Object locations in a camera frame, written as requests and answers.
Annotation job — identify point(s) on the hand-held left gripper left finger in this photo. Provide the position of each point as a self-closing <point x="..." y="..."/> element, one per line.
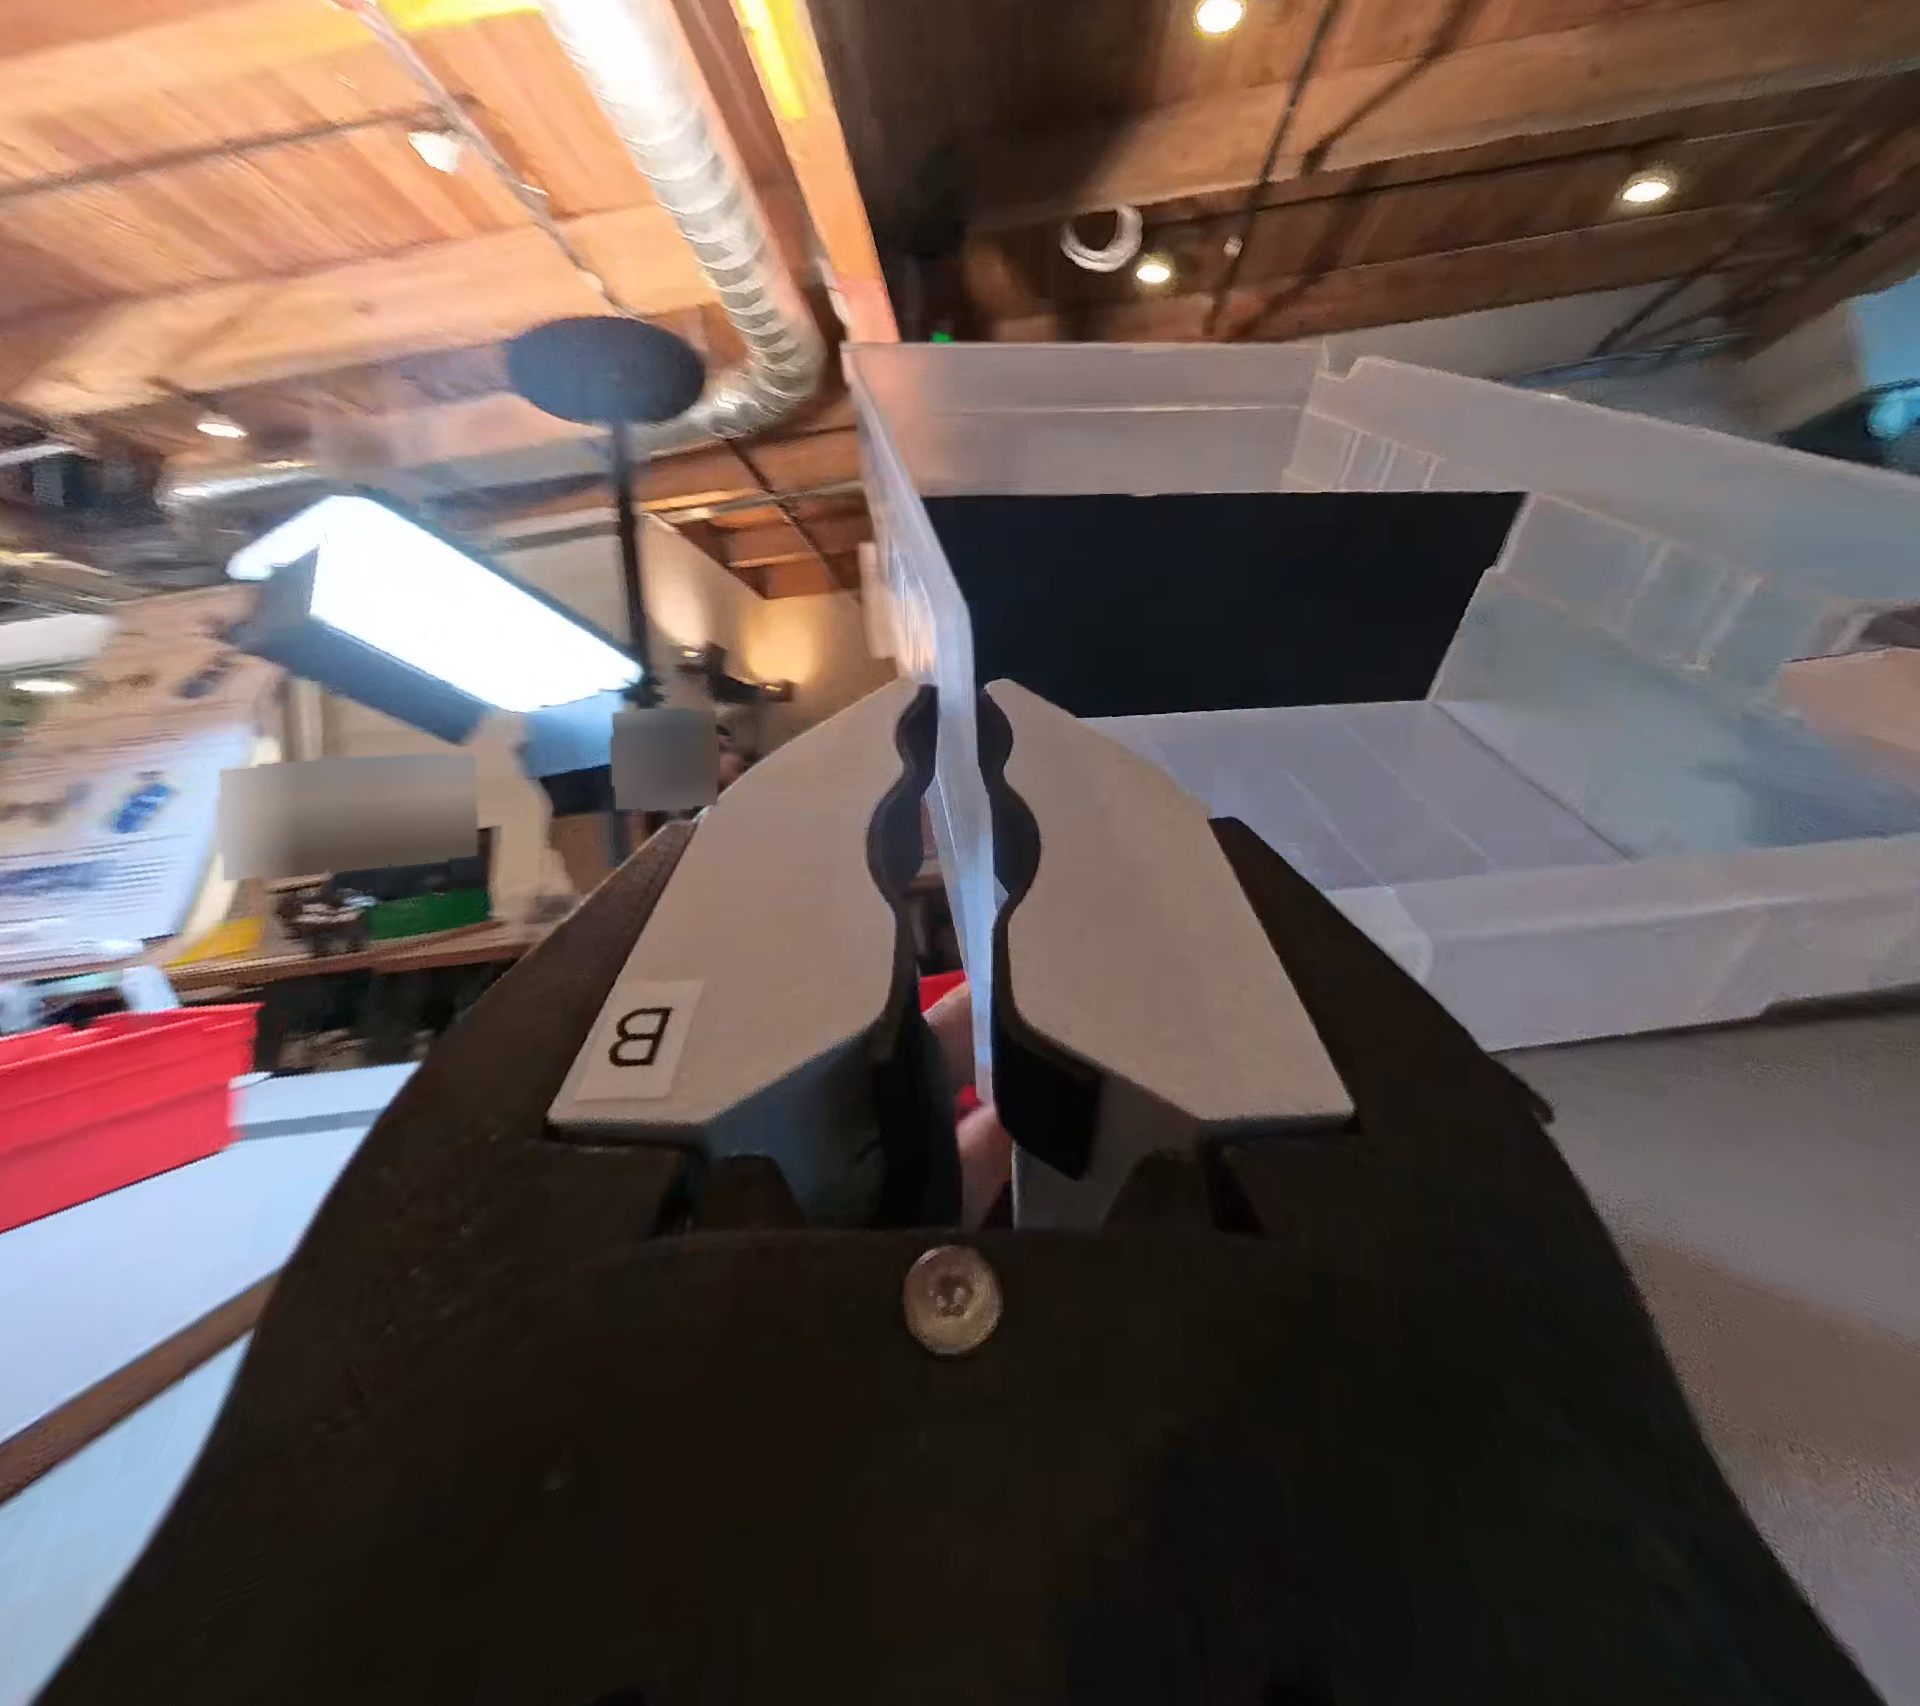
<point x="751" y="926"/>

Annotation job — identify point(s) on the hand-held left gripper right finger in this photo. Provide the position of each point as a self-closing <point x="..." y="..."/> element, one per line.
<point x="1154" y="957"/>

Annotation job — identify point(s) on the clear plastic bin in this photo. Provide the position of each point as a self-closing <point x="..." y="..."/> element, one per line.
<point x="1501" y="837"/>

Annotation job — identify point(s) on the green plastic bin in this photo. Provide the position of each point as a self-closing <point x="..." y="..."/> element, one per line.
<point x="428" y="914"/>

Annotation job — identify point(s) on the led light panel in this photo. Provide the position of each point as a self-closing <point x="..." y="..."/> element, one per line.
<point x="434" y="611"/>

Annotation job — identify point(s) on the black floor lamp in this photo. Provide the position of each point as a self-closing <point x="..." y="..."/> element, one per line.
<point x="600" y="371"/>

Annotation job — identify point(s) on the instruction board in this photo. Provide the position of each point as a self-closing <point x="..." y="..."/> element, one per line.
<point x="104" y="821"/>

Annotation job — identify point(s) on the red plastic bin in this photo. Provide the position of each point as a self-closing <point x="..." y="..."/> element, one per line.
<point x="104" y="1106"/>

